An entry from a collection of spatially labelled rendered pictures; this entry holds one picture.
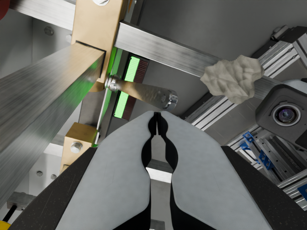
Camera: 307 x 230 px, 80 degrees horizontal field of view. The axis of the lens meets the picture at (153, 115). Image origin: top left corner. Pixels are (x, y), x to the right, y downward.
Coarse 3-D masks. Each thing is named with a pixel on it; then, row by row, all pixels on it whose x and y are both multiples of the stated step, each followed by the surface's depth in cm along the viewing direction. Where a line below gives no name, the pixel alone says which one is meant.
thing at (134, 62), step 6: (132, 60) 40; (138, 60) 40; (132, 66) 41; (132, 72) 42; (126, 78) 42; (132, 78) 42; (120, 96) 45; (126, 96) 45; (120, 102) 46; (120, 108) 46; (120, 114) 47
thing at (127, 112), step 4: (140, 60) 40; (140, 64) 41; (144, 64) 41; (140, 68) 41; (144, 68) 41; (140, 72) 42; (144, 72) 42; (136, 76) 42; (140, 76) 42; (136, 80) 43; (140, 80) 43; (132, 96) 45; (128, 100) 45; (132, 100) 45; (128, 104) 46; (132, 104) 46; (128, 108) 46; (124, 112) 47; (128, 112) 47; (124, 116) 48; (128, 116) 48
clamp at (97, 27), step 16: (80, 0) 20; (112, 0) 20; (80, 16) 21; (96, 16) 21; (112, 16) 21; (80, 32) 22; (96, 32) 22; (112, 32) 22; (96, 48) 23; (112, 48) 23; (112, 64) 28
